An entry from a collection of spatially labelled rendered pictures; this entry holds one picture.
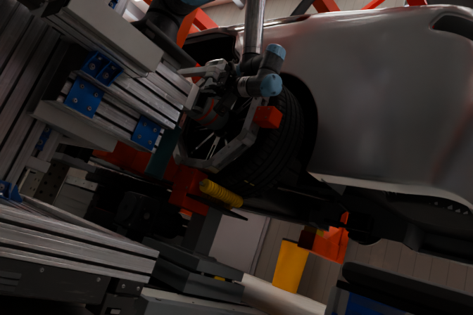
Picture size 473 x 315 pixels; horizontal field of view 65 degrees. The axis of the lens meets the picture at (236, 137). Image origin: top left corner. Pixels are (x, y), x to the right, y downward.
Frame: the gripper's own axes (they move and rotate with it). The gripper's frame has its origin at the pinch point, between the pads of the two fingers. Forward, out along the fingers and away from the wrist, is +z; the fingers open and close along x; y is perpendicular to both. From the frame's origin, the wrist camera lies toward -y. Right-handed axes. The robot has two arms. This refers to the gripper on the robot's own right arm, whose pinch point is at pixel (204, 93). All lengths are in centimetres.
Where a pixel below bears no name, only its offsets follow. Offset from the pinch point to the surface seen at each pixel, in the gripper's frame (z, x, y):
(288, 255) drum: 200, -411, -33
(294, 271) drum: 189, -420, -52
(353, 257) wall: 128, -470, -5
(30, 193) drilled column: 83, 13, -60
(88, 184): 85, -14, -46
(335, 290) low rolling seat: -89, 36, -53
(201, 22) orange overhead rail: 313, -185, 241
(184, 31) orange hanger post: 65, -18, 55
